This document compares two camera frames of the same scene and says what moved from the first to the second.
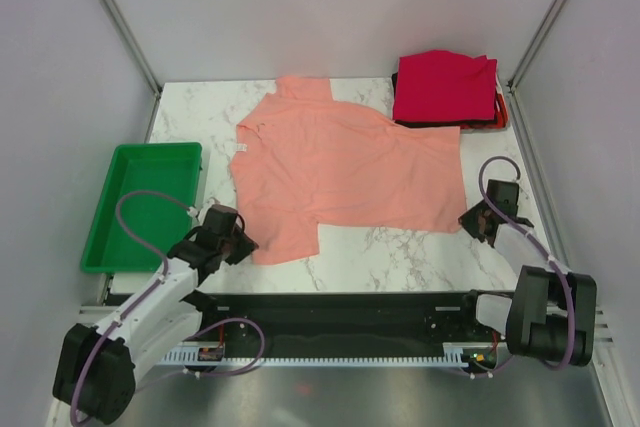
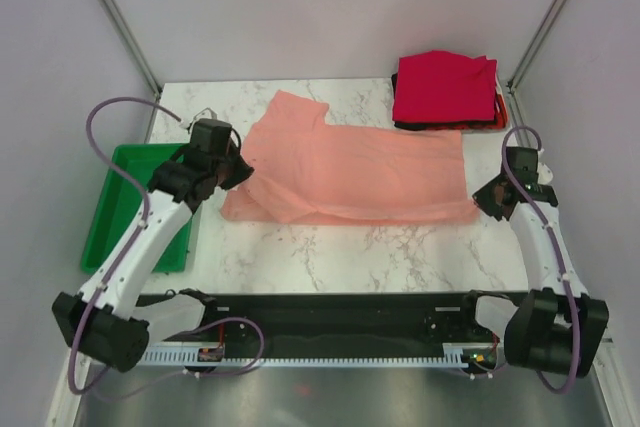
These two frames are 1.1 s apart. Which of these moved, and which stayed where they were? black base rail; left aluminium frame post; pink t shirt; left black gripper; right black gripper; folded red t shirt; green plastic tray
Moved: pink t shirt; left black gripper; right black gripper
Stayed: black base rail; left aluminium frame post; green plastic tray; folded red t shirt
